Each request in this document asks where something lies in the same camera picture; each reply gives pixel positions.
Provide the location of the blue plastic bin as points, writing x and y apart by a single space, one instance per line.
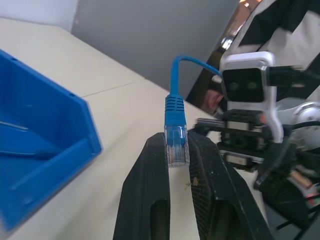
37 120

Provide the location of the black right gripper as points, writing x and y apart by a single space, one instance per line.
240 140

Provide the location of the right robot arm with camera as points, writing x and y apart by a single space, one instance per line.
300 37

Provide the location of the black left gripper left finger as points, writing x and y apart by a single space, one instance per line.
142 190

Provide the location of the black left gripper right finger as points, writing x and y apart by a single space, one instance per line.
220 200

